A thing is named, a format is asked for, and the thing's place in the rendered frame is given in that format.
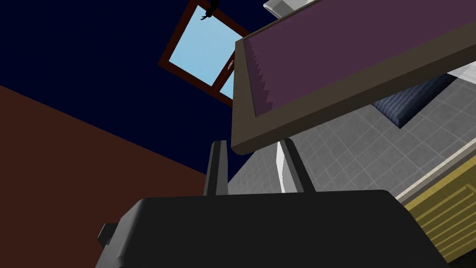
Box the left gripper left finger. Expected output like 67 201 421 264
203 140 229 196

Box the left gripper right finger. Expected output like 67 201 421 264
276 138 317 194

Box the purple brown-framed table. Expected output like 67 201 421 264
230 0 476 156

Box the brown-framed window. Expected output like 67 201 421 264
158 0 250 108

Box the dark blue striped cushion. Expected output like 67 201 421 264
370 73 458 129

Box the yellow slatted cabinet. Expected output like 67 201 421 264
395 138 476 263

